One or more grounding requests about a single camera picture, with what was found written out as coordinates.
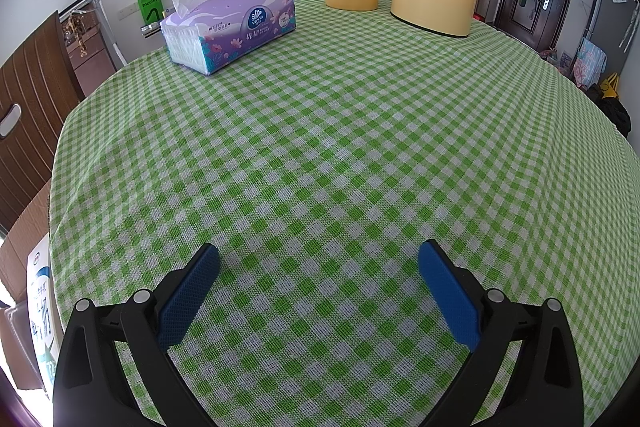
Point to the purple tissue pack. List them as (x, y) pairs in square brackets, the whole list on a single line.
[(235, 27)]

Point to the pastel printed bag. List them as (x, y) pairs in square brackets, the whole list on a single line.
[(589, 63)]

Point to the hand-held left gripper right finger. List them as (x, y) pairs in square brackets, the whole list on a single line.
[(447, 294)]

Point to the white folded umbrella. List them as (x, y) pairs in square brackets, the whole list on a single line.
[(631, 24)]

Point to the metal drying rack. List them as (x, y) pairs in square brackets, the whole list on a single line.
[(102, 14)]

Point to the brown cardboard box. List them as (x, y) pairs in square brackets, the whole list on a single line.
[(25, 227)]

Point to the red bag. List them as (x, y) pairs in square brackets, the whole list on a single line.
[(548, 53)]

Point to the white milk carton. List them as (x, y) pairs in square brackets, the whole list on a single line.
[(42, 297)]

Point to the low side table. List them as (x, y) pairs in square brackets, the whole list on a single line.
[(150, 30)]

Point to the brown chair with pink seat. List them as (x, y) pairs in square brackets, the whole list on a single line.
[(30, 117)]

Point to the black bag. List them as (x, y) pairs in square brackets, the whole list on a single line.
[(612, 109)]

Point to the bunch of dried plants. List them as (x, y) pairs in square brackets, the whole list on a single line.
[(76, 32)]

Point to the green paper bag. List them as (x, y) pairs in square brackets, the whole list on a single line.
[(150, 9)]

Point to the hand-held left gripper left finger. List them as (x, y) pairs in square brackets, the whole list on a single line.
[(192, 294)]

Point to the grey fridge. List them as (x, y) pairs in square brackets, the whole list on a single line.
[(612, 27)]

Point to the green checked tablecloth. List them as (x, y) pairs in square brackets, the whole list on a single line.
[(325, 132)]

